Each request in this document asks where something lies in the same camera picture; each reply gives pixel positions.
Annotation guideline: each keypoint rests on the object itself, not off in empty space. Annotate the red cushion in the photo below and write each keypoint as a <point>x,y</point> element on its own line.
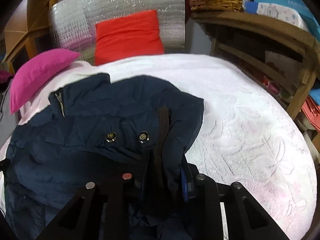
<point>128,36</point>

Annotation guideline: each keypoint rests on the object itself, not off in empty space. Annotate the silver foil insulation board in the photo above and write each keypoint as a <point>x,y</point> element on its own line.
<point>73,22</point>

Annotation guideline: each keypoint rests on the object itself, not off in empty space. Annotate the grey garment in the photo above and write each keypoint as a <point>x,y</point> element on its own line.
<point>8,121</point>

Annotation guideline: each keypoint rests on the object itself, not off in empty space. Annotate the brown wooden pillar cabinet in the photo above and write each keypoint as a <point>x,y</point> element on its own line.
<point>26,33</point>

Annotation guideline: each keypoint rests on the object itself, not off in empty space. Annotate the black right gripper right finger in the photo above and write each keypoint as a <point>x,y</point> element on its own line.
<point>212,208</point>

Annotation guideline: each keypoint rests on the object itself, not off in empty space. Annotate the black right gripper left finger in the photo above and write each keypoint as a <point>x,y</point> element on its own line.
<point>97,211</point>

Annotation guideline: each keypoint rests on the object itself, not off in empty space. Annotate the white fleece blanket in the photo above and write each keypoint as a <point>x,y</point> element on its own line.
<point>246,135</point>

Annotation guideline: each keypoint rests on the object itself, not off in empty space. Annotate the white patterned tissue pack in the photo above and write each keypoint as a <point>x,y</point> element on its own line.
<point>279,12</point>

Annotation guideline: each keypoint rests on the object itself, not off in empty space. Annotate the light blue box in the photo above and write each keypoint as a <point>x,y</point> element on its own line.
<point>302,9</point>

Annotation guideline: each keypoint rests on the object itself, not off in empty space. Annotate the navy blue padded jacket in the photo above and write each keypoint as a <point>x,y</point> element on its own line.
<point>93,130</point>

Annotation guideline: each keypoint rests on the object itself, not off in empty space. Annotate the wooden side table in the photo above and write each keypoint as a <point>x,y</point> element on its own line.
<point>244,39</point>

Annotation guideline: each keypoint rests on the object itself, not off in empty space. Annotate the pink cushion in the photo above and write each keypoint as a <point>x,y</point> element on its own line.
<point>36,72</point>

